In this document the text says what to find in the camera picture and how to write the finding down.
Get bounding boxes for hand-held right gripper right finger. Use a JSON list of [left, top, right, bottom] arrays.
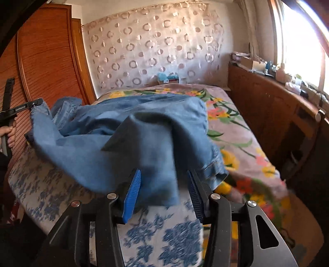
[[186, 169, 299, 267]]

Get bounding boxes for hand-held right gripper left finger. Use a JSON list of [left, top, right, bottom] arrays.
[[38, 168, 142, 267]]

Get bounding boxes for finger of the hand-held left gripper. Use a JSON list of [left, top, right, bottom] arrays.
[[15, 98, 44, 112]]

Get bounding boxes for blue denim pants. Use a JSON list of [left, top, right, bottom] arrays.
[[27, 94, 228, 207]]

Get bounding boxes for person's left hand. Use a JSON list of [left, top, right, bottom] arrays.
[[0, 120, 17, 149]]

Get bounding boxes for wooden slatted wardrobe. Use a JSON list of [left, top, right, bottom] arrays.
[[0, 4, 97, 175]]

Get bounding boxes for white blue floral blanket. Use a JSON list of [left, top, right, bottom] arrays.
[[8, 151, 206, 267]]

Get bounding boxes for colourful flower print blanket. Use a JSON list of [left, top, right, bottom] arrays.
[[99, 86, 291, 257]]

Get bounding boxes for red printed bag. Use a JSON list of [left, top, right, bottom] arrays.
[[6, 199, 23, 224]]

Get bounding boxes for wooden bedside board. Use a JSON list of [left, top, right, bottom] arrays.
[[227, 62, 329, 206]]

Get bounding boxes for cardboard box with teal packets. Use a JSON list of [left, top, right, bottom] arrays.
[[156, 72, 181, 86]]

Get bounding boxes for circle pattern sheer curtain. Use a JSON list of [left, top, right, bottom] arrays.
[[82, 2, 232, 96]]

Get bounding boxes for white plastic bottle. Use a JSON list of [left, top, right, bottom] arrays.
[[276, 64, 287, 83]]

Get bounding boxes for white window curtain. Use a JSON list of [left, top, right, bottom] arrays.
[[234, 0, 274, 62]]

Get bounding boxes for bright window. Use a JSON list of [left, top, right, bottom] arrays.
[[267, 0, 329, 95]]

